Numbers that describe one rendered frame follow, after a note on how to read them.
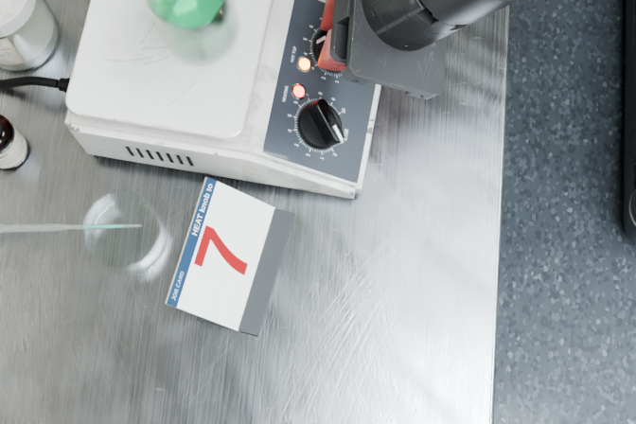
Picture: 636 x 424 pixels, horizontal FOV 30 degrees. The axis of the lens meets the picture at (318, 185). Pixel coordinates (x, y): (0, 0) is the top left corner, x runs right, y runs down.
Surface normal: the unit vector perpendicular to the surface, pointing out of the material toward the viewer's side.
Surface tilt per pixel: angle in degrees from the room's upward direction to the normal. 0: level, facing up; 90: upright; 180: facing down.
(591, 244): 0
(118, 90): 0
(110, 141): 90
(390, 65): 30
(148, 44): 0
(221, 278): 40
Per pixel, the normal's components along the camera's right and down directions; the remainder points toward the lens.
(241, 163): -0.18, 0.95
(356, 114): 0.45, -0.16
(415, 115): -0.04, -0.28
